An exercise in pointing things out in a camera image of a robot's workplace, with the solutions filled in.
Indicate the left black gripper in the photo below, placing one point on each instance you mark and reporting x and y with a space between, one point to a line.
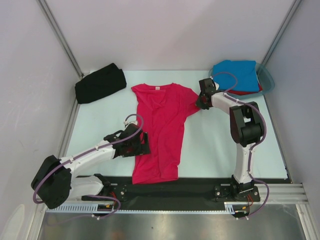
142 149

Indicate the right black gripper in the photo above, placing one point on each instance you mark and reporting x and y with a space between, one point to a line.
200 104

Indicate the pink t shirt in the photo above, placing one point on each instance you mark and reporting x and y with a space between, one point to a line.
164 110

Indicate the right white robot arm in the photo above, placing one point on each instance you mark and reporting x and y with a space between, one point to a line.
247 129

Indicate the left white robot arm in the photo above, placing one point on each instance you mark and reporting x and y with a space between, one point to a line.
59 179

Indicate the red t shirt in basket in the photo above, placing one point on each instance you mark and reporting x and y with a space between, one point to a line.
244 93

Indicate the blue t shirt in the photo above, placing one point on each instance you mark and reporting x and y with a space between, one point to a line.
239 75

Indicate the teal plastic basket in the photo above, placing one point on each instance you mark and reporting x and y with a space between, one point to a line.
264 78

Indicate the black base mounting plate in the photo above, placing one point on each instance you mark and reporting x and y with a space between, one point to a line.
185 194

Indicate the folded black t shirt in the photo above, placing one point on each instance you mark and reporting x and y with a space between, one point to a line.
100 84

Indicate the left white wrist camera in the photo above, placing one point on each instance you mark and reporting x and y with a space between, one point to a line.
126 122

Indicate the left slotted cable duct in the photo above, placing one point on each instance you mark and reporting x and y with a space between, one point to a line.
85 208

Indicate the slotted cable duct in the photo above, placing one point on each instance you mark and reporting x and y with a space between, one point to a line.
85 208
237 207

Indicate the right slotted cable duct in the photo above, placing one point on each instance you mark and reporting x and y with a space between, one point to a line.
237 207

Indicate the right aluminium corner post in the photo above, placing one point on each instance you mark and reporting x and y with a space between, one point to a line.
296 4

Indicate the aluminium corner post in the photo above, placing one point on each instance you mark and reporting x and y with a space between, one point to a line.
296 4
53 23

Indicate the aluminium front frame rail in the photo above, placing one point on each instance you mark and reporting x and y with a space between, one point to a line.
274 193

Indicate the left aluminium corner post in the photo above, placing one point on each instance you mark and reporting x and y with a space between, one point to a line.
53 23

